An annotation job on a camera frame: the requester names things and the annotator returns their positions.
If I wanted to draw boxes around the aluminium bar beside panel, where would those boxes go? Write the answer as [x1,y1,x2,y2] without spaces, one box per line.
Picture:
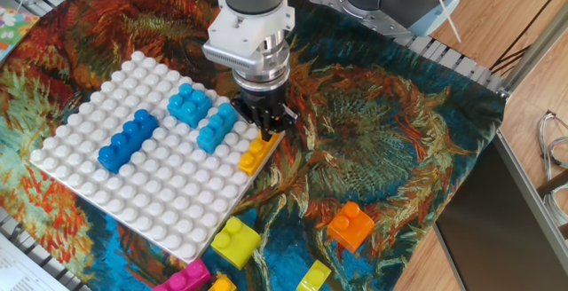
[494,129,568,256]

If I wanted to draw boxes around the large lime two-stud block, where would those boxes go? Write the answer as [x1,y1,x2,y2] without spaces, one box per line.
[209,216,262,271]

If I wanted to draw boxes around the small yellow four-stud block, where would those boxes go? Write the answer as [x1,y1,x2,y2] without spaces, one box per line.
[238,130,281,177]

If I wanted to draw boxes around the white studded baseplate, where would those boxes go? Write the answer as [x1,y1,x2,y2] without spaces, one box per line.
[28,51,285,264]

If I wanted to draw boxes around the dark blue four-stud block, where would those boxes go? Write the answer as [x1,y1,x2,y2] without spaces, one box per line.
[96,108,160,175]

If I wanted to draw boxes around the small lime block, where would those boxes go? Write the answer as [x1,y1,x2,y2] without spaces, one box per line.
[295,258,332,291]

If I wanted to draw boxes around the white zip tie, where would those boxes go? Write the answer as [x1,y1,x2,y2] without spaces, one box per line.
[433,0,462,43]

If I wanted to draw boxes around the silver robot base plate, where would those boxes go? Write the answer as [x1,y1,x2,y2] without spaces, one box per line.
[317,0,422,35]

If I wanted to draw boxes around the orange two-stud block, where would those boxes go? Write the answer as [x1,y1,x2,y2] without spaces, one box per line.
[326,201,375,255]

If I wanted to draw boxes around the floral patterned sheet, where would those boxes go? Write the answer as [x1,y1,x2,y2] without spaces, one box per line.
[0,5,41,64]

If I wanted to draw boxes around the grey cable bundle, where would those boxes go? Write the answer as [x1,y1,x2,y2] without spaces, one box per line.
[535,111,568,228]

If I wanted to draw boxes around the dark grey panel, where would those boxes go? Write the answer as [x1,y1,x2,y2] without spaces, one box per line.
[432,138,568,291]

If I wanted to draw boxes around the printed white paper sheet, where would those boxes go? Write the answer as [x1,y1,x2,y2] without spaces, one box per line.
[0,232,67,291]

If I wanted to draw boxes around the white wrist adapter block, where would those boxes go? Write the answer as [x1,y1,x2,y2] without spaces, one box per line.
[207,0,296,59]

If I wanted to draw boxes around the light blue three-stud block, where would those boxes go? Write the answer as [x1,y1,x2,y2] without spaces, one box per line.
[195,102,240,155]

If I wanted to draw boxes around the aluminium frame post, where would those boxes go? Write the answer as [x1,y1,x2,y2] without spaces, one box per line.
[496,0,568,99]

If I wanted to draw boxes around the black floor cables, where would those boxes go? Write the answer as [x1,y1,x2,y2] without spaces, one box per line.
[490,0,568,75]

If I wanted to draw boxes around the sunflower painting patterned cloth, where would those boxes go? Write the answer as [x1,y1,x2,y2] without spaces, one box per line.
[0,0,507,291]

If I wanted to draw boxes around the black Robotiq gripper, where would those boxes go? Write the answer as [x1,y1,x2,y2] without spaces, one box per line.
[230,83,299,143]

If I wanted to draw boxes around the light blue square block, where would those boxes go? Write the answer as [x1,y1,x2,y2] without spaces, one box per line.
[166,82,214,129]

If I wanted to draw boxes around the magenta three-stud block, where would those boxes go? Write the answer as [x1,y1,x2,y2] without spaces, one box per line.
[153,258,212,291]

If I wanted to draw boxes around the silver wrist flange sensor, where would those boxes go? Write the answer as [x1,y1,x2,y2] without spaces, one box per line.
[201,31,292,93]

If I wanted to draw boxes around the large yellow four-stud block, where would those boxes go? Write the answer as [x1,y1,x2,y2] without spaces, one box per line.
[207,273,238,291]

